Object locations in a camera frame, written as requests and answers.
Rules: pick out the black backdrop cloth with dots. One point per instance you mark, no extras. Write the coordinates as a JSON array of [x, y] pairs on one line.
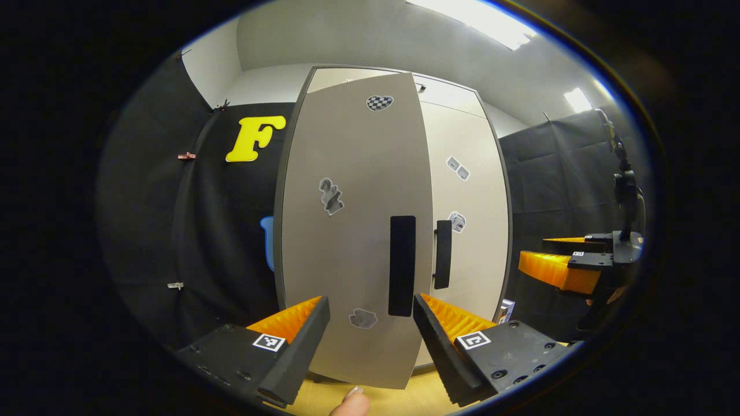
[[219, 231], [555, 190]]

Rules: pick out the white cabinet door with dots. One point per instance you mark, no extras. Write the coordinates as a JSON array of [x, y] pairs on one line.
[[474, 196], [358, 173]]

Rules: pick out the grey and white cabinet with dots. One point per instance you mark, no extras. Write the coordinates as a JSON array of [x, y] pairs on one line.
[[510, 231]]

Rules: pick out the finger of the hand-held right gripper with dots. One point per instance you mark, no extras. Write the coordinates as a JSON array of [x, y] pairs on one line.
[[578, 244], [555, 271]]

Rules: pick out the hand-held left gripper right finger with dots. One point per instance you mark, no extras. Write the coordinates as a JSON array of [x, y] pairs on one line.
[[439, 355]]

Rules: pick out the small ceiling light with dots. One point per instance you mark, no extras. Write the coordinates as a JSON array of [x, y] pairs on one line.
[[578, 100]]

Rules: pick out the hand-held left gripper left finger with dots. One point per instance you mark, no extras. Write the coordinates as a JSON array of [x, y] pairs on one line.
[[300, 355]]

